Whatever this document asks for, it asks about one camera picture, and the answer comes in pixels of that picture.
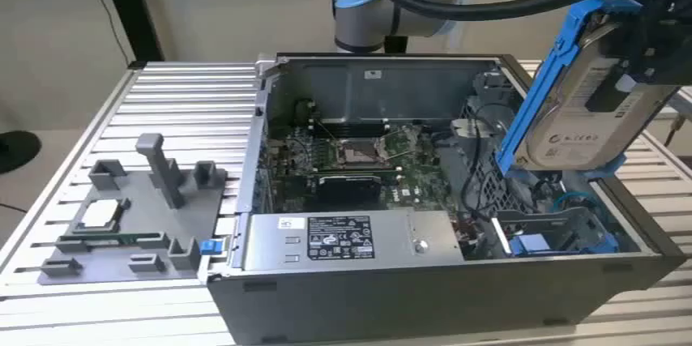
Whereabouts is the black metal frame post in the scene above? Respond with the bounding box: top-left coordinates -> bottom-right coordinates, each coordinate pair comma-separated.
96,0 -> 163,63

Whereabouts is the CPU socket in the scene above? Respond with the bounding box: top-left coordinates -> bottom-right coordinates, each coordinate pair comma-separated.
335,137 -> 394,169

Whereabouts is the green RAM stick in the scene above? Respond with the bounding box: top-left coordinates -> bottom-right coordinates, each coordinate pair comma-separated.
70,233 -> 163,244

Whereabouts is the grey perforated drive cage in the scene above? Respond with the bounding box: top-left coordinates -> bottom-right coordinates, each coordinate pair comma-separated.
438,118 -> 542,217

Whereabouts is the grey disk bay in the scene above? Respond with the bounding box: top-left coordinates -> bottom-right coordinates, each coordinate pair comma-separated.
486,183 -> 623,260

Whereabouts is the dark grey PC case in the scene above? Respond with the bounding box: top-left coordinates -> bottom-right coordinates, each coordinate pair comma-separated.
198,52 -> 688,345

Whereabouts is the silver CPU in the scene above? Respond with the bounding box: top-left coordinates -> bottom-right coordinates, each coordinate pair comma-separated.
80,199 -> 130,229

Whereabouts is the black round stand base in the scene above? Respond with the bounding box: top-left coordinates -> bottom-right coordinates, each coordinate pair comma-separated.
0,130 -> 43,173

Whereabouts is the silver power supply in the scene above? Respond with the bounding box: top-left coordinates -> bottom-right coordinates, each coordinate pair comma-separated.
243,210 -> 467,272

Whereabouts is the hard disk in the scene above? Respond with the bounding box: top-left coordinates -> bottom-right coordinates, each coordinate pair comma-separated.
496,0 -> 678,181

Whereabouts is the blue flat wire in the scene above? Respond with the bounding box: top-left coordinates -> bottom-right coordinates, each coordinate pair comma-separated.
552,188 -> 599,217

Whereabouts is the green motherboard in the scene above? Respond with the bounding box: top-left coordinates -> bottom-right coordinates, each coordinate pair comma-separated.
264,122 -> 460,217

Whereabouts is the grey parts rack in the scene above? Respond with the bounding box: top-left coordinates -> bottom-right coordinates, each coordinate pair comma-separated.
38,133 -> 228,286

